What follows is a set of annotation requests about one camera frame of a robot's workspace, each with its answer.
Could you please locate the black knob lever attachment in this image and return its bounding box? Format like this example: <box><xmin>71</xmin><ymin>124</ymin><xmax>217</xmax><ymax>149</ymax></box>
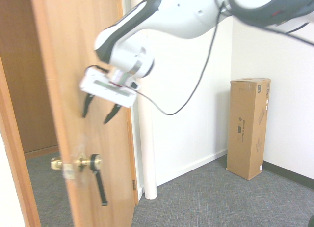
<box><xmin>89</xmin><ymin>153</ymin><xmax>109</xmax><ymax>207</ymax></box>

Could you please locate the white vertical pipe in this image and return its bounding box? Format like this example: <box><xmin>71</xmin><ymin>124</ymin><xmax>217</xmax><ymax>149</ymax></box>
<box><xmin>129</xmin><ymin>0</ymin><xmax>158</xmax><ymax>201</ymax></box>

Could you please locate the brass latch plate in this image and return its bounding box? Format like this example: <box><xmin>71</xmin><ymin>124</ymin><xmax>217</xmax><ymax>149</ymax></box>
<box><xmin>62</xmin><ymin>163</ymin><xmax>75</xmax><ymax>180</ymax></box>

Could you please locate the black baseboard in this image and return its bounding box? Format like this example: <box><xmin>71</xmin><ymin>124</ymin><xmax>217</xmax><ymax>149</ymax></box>
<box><xmin>263</xmin><ymin>161</ymin><xmax>314</xmax><ymax>189</ymax></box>

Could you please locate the thin black cable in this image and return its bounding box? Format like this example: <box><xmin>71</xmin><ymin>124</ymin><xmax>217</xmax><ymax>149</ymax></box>
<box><xmin>136</xmin><ymin>0</ymin><xmax>225</xmax><ymax>116</ymax></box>

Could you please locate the tall cardboard box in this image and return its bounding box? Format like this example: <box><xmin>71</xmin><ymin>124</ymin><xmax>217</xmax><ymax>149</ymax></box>
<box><xmin>226</xmin><ymin>77</ymin><xmax>271</xmax><ymax>181</ymax></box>

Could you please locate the white baseboard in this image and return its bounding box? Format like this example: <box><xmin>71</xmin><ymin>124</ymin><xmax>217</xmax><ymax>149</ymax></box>
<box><xmin>155</xmin><ymin>149</ymin><xmax>229</xmax><ymax>188</ymax></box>

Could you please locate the dark brown hallway door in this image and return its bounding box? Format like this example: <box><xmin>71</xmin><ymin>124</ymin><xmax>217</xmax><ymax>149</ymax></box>
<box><xmin>0</xmin><ymin>0</ymin><xmax>59</xmax><ymax>161</ymax></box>

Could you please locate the brass door knob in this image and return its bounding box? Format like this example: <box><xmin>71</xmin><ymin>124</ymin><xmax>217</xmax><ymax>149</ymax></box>
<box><xmin>75</xmin><ymin>154</ymin><xmax>92</xmax><ymax>173</ymax></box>
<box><xmin>50</xmin><ymin>157</ymin><xmax>63</xmax><ymax>170</ymax></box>

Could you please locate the light wooden door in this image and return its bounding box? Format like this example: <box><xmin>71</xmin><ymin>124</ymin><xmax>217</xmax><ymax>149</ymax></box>
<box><xmin>30</xmin><ymin>0</ymin><xmax>140</xmax><ymax>227</ymax></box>

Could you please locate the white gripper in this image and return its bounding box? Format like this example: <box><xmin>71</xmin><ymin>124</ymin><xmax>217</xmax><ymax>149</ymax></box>
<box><xmin>79</xmin><ymin>66</ymin><xmax>137</xmax><ymax>124</ymax></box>

